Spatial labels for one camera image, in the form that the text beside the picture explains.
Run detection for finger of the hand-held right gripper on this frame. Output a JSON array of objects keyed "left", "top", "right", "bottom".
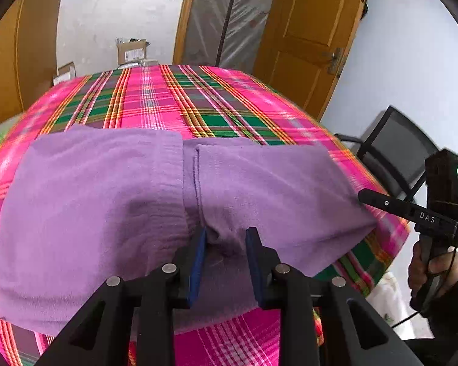
[{"left": 358, "top": 188, "right": 416, "bottom": 224}]

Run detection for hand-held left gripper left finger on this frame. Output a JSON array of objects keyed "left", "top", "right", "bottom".
[{"left": 34, "top": 227, "right": 207, "bottom": 366}]

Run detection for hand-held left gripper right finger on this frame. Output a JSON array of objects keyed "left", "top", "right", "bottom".
[{"left": 245, "top": 227, "right": 424, "bottom": 366}]

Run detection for purple fleece pants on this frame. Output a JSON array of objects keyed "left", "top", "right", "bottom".
[{"left": 0, "top": 124, "right": 378, "bottom": 336}]

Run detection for person's right hand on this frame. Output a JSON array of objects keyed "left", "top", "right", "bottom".
[{"left": 408, "top": 240, "right": 458, "bottom": 298}]

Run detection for black mesh chair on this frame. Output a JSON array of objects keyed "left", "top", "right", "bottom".
[{"left": 334, "top": 106, "right": 441, "bottom": 203}]

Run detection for white floral cloth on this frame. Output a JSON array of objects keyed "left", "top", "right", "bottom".
[{"left": 368, "top": 271, "right": 413, "bottom": 325}]

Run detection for person's dark clothing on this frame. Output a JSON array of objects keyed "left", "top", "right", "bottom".
[{"left": 402, "top": 335, "right": 458, "bottom": 366}]

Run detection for pink plaid bedsheet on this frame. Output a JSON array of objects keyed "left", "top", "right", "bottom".
[{"left": 0, "top": 64, "right": 411, "bottom": 366}]

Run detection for wooden door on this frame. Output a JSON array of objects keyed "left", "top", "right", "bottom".
[{"left": 254, "top": 0, "right": 371, "bottom": 120}]

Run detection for brown cardboard box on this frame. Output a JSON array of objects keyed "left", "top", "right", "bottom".
[{"left": 115, "top": 37, "right": 150, "bottom": 65}]

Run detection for white cardboard box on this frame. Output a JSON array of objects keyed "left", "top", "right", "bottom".
[{"left": 53, "top": 62, "right": 77, "bottom": 86}]

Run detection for plastic door curtain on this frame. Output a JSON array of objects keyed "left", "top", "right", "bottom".
[{"left": 183, "top": 0, "right": 281, "bottom": 73}]

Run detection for wooden wardrobe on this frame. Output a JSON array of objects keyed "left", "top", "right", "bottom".
[{"left": 0, "top": 0, "right": 70, "bottom": 130}]

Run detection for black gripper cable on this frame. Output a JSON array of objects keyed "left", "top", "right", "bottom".
[{"left": 389, "top": 252, "right": 458, "bottom": 329}]

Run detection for metal door handle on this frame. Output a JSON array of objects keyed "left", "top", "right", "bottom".
[{"left": 322, "top": 48, "right": 348, "bottom": 77}]

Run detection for wooden door frame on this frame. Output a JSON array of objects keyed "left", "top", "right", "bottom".
[{"left": 173, "top": 0, "right": 202, "bottom": 65}]

